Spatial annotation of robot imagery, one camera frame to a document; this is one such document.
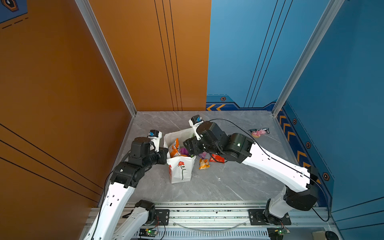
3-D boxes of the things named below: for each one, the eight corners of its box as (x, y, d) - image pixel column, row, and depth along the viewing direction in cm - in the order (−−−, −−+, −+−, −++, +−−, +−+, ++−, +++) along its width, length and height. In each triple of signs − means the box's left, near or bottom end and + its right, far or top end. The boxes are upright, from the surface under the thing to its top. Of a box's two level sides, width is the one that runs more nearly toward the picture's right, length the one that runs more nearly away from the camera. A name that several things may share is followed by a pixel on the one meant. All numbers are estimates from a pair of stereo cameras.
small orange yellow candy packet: (198, 169, 92) (198, 166, 88) (198, 161, 95) (198, 158, 92) (209, 169, 92) (209, 166, 88) (208, 161, 95) (209, 158, 92)
